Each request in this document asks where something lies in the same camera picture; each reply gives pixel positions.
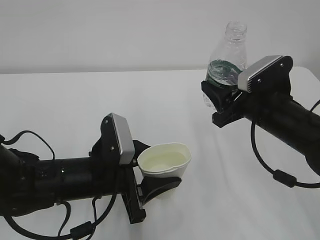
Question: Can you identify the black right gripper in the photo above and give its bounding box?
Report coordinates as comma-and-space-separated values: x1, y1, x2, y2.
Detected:
201, 80, 294, 128

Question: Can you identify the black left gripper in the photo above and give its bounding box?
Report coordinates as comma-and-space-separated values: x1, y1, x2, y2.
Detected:
88, 138, 182, 225

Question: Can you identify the white paper cup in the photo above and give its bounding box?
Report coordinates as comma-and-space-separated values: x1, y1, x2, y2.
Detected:
137, 142, 192, 179

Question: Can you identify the clear green-label water bottle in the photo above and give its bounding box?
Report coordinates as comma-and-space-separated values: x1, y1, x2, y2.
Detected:
203, 21, 248, 110

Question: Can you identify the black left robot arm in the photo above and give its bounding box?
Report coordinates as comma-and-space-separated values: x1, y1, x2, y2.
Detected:
0, 136, 182, 224

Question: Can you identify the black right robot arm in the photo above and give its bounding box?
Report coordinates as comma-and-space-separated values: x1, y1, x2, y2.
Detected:
201, 81, 320, 174

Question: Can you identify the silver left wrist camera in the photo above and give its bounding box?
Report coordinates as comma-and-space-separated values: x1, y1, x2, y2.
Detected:
100, 112, 135, 166

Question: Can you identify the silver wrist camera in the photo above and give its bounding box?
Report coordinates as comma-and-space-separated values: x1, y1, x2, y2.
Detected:
237, 55, 293, 94
100, 112, 135, 166

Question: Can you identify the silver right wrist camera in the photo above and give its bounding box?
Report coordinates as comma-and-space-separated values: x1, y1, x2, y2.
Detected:
237, 55, 293, 94

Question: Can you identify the black left camera cable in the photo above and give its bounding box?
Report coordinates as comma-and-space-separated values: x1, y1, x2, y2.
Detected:
0, 129, 118, 240

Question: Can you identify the black camera cable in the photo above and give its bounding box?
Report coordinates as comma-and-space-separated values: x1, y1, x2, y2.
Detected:
0, 129, 118, 240
249, 99, 320, 189

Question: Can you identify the black right camera cable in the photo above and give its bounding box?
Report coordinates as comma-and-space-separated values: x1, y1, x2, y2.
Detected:
249, 99, 320, 189

